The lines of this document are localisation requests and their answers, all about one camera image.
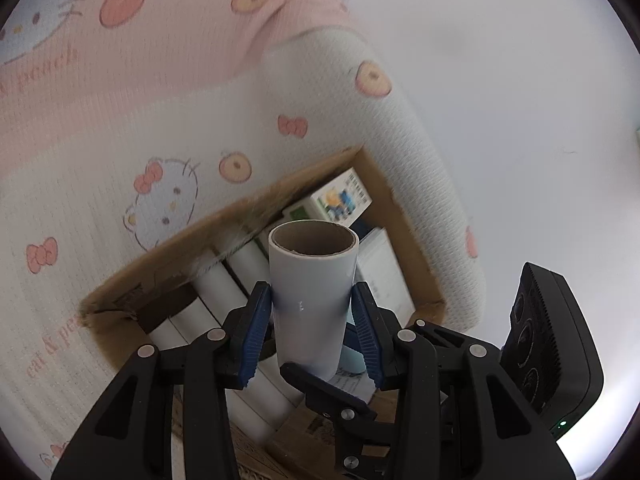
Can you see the pink white cat print sofa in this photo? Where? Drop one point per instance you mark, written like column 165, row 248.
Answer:
column 150, row 85

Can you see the green white small box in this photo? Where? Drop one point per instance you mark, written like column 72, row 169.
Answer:
column 302, row 210

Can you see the white cardboard tube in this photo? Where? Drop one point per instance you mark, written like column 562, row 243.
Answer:
column 310, row 300
column 165, row 335
column 190, row 322
column 215, row 290
column 260, row 405
column 247, row 270

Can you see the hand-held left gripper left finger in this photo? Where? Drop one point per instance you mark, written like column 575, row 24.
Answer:
column 255, row 340

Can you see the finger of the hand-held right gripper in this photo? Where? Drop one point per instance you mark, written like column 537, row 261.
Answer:
column 450, row 335
column 310, row 390

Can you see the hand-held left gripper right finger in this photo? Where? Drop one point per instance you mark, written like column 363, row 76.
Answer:
column 370, row 340

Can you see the white printed paper cards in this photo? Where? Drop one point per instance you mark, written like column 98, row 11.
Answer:
column 350, row 385

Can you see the cartoon print white box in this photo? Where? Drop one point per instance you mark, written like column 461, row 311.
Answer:
column 340, row 197

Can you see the brown cardboard box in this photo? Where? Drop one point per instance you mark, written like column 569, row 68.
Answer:
column 150, row 280

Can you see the white spiral notebook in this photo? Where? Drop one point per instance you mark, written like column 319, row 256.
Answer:
column 382, row 270

